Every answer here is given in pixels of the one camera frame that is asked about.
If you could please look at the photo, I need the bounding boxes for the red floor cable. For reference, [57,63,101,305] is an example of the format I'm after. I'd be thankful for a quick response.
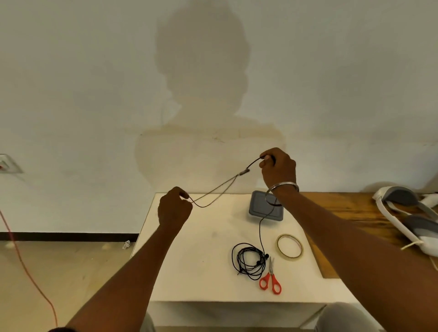
[0,209,59,328]

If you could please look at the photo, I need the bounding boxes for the grey square case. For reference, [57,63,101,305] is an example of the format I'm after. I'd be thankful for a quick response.
[248,190,284,222]

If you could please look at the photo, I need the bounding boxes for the person's left forearm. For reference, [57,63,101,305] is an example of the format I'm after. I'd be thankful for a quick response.
[48,224,182,332]

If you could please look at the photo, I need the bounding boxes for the person's right hand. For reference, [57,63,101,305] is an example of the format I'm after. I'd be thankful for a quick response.
[259,147,297,193]

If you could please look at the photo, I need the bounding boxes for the grey trousers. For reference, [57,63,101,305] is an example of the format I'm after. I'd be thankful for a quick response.
[140,302,383,332]

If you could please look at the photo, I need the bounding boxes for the person's right forearm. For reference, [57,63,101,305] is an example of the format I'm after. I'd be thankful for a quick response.
[270,185,438,332]

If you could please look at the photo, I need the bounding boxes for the silver bangle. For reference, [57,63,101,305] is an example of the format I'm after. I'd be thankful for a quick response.
[266,182,300,196]

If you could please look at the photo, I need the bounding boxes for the black earphone cable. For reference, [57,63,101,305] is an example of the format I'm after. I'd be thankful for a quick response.
[188,156,278,281]

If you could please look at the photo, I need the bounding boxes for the clear tape roll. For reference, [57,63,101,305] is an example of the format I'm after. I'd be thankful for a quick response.
[276,234,304,261]

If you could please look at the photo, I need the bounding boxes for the wall socket plate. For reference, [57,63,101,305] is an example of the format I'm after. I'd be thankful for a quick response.
[0,154,24,174]

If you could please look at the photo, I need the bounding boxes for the person's left hand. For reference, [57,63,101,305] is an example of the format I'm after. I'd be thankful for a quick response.
[157,186,193,234]

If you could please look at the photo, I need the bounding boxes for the white and grey headset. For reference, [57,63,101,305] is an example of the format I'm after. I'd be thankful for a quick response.
[372,186,438,258]

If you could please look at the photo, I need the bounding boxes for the red handled scissors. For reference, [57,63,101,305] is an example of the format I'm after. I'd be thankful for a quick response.
[259,257,282,295]

